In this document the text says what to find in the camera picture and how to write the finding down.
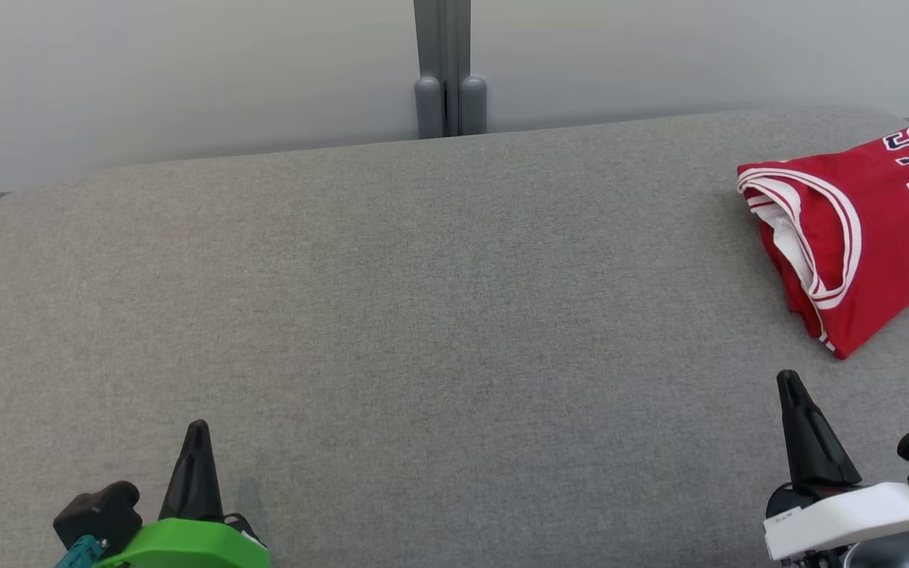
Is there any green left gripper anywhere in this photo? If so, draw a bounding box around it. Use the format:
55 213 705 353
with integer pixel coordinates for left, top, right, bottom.
95 419 272 568

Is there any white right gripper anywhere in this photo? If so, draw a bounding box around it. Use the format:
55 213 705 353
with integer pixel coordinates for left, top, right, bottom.
764 368 909 562

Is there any red basketball jersey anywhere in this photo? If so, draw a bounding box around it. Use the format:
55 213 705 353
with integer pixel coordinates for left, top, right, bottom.
735 120 909 361

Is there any grey fabric sofa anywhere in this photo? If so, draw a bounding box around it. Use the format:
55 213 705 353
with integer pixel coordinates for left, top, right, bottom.
0 106 909 568

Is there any left camera cable teal connector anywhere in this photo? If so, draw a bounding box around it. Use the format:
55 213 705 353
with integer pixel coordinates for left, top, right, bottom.
54 534 110 568

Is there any grey partition post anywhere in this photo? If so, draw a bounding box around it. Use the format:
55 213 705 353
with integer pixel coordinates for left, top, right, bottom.
413 0 489 140

